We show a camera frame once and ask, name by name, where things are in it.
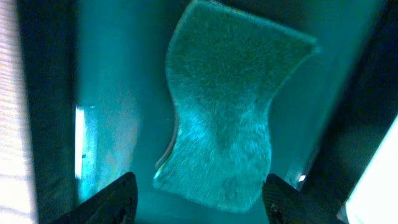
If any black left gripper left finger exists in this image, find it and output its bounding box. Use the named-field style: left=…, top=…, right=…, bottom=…
left=51, top=172, right=138, bottom=224

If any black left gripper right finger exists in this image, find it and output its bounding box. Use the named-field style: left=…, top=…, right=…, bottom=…
left=262, top=174, right=342, bottom=224

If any green scouring sponge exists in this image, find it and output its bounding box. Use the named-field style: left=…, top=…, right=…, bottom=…
left=153, top=1, right=318, bottom=213

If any rectangular black water tray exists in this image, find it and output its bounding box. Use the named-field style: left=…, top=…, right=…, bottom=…
left=18, top=0, right=397, bottom=223

